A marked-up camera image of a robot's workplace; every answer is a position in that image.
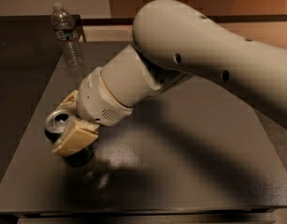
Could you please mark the green soda can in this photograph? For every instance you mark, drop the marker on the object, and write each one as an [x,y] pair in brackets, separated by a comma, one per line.
[71,137]

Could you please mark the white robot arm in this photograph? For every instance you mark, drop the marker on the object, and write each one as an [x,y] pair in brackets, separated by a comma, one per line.
[172,41]

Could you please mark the clear plastic water bottle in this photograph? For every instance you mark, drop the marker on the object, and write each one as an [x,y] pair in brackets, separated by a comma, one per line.
[64,27]

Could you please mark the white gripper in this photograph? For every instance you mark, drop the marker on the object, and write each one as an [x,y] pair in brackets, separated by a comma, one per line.
[95,101]

